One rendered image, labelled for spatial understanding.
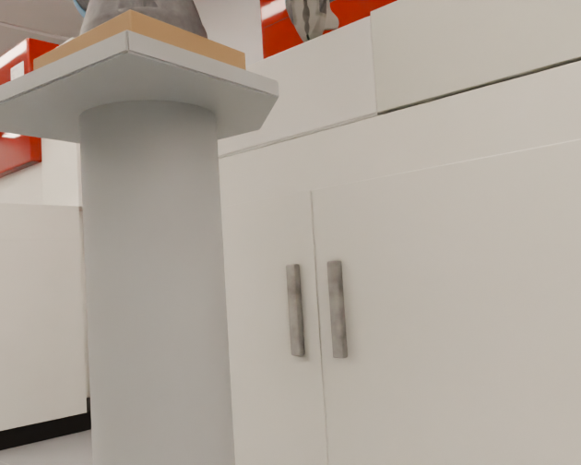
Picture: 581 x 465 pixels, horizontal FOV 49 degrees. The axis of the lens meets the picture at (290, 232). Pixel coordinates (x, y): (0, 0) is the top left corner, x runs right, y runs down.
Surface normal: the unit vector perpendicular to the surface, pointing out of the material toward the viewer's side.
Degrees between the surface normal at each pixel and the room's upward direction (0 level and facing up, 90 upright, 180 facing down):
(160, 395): 90
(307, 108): 90
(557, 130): 90
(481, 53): 90
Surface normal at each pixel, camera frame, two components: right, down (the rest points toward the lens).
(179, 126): 0.56, -0.09
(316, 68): -0.70, 0.00
